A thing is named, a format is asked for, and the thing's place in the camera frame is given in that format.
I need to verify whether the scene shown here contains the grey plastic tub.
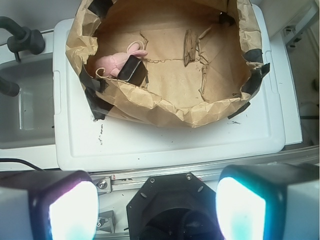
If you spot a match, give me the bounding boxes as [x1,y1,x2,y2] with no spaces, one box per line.
[0,53,55,149]

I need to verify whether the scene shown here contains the weathered wood chip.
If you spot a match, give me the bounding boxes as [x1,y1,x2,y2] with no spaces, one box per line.
[183,29,198,67]

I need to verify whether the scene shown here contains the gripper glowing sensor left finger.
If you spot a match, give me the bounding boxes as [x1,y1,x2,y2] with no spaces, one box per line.
[0,170,99,240]

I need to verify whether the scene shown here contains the black octagonal mount plate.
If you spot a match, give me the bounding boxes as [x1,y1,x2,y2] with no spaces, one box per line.
[126,172,224,240]

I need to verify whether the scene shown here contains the black rectangular block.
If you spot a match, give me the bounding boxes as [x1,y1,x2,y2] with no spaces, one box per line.
[117,55,148,86]

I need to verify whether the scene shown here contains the aluminium frame upper right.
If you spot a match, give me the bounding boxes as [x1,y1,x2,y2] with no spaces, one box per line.
[282,2,319,48]

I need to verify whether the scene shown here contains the pink plush toy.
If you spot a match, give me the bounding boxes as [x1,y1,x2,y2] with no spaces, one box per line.
[94,40,148,79]

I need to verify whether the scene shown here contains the aluminium extrusion rail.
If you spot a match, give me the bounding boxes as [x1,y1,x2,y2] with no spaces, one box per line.
[91,144,320,196]

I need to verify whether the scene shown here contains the crumpled brown paper liner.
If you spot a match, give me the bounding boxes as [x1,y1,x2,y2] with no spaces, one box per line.
[65,0,270,128]

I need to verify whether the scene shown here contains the black tube end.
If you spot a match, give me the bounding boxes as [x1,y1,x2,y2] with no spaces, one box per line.
[0,77,20,97]

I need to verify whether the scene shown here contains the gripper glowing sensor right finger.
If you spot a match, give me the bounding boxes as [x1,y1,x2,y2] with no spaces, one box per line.
[215,164,320,240]

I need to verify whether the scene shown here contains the black cable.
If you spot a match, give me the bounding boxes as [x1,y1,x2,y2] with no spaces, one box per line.
[0,158,44,172]

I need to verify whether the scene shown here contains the small dark object in corner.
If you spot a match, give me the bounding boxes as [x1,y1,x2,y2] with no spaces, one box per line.
[219,12,235,27]

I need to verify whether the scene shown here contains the white plastic bin lid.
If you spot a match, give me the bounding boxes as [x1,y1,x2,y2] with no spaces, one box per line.
[53,19,286,172]

